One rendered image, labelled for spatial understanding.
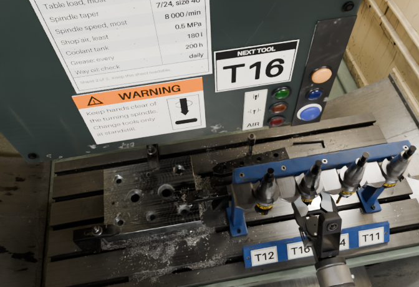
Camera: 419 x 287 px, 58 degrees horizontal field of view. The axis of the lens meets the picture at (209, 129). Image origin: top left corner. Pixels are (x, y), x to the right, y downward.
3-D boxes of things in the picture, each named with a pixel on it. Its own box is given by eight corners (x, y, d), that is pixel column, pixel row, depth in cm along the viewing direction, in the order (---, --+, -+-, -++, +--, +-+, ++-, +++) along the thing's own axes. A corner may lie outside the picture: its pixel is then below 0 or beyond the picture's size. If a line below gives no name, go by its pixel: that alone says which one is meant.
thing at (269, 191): (272, 180, 93) (274, 167, 88) (278, 196, 91) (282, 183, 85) (254, 184, 93) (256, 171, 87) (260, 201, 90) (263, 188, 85)
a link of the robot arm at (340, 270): (325, 286, 81) (361, 279, 81) (318, 264, 83) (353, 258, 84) (317, 292, 87) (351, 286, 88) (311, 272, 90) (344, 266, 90)
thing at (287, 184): (302, 201, 92) (302, 199, 91) (280, 204, 91) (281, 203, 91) (293, 175, 96) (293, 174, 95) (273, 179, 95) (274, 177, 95)
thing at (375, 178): (388, 186, 93) (389, 184, 92) (367, 189, 93) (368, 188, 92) (376, 161, 97) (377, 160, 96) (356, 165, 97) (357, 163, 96)
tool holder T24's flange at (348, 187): (358, 168, 97) (360, 163, 95) (366, 189, 94) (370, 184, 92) (334, 171, 97) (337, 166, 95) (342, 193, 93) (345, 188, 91)
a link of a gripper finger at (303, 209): (279, 195, 100) (298, 226, 95) (282, 186, 95) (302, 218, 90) (289, 190, 100) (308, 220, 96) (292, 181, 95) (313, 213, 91)
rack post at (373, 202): (381, 211, 121) (420, 166, 97) (365, 213, 121) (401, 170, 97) (368, 183, 127) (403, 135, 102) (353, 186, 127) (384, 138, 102)
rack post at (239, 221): (247, 234, 119) (254, 195, 94) (231, 237, 118) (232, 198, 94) (241, 205, 124) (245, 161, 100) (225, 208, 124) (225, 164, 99)
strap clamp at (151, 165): (163, 180, 130) (156, 159, 118) (153, 182, 130) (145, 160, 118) (159, 148, 138) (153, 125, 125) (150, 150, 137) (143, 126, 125)
